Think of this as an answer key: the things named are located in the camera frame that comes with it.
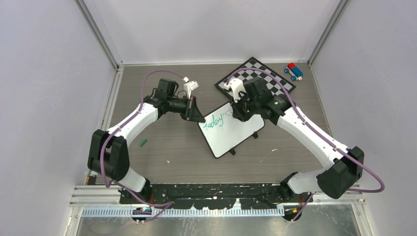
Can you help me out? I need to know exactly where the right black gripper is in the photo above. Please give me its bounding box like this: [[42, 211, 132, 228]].
[[229, 90, 260, 122]]

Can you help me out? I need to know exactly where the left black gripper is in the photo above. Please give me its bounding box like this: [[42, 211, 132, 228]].
[[168, 95, 206, 123]]

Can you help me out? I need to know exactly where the small whiteboard with stand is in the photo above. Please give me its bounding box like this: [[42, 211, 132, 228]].
[[197, 102, 265, 158]]

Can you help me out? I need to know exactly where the green marker cap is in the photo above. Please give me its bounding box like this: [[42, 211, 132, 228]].
[[140, 139, 148, 147]]

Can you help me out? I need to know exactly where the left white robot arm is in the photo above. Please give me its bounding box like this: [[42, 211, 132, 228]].
[[87, 78, 206, 204]]

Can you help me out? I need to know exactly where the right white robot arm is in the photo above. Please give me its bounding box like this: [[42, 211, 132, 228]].
[[224, 77, 364, 202]]

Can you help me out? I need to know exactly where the black white checkerboard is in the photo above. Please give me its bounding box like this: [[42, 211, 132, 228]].
[[214, 57, 296, 98]]

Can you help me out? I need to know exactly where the red blue toy car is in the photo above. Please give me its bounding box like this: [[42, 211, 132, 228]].
[[284, 62, 303, 81]]

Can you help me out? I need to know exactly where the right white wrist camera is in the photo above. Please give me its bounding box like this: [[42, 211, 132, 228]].
[[223, 78, 246, 103]]

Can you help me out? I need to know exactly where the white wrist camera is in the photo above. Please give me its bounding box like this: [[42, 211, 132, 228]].
[[182, 77, 199, 100], [223, 78, 246, 103]]

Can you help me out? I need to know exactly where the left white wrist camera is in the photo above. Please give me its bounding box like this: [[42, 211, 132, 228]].
[[182, 77, 199, 100]]

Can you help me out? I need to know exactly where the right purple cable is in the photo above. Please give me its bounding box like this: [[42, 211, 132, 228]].
[[226, 67, 386, 224]]

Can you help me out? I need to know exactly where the purple cable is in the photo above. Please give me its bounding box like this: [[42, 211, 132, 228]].
[[226, 67, 386, 224], [99, 70, 190, 223]]

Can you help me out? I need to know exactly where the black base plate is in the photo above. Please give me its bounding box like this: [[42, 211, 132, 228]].
[[119, 183, 312, 210]]

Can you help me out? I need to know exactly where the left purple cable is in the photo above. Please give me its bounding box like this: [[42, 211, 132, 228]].
[[99, 70, 190, 223]]

